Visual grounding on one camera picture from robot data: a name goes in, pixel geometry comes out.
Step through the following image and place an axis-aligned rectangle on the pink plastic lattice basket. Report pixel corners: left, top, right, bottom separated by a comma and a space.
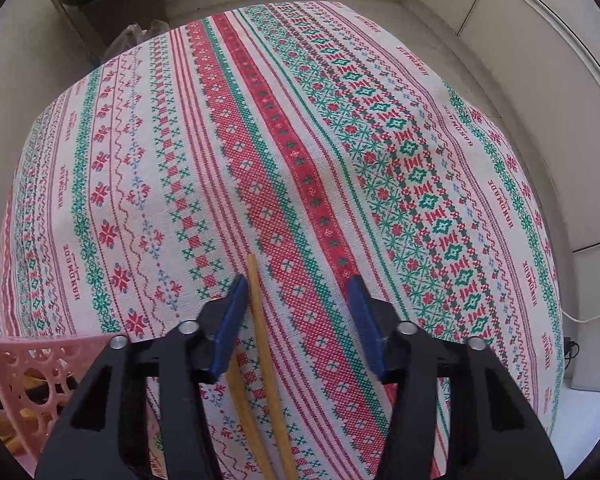
0, 335, 109, 471

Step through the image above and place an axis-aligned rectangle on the wooden chopstick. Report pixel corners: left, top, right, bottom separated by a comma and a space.
247, 254, 299, 479
226, 356, 277, 480

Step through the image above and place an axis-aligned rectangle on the patterned red green tablecloth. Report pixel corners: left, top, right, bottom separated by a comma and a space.
0, 1, 564, 479

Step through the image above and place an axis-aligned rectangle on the clear plastic bag on floor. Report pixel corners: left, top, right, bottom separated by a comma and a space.
102, 20, 171, 62

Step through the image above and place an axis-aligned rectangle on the black plug with cable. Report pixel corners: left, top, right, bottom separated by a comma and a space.
564, 337, 580, 368

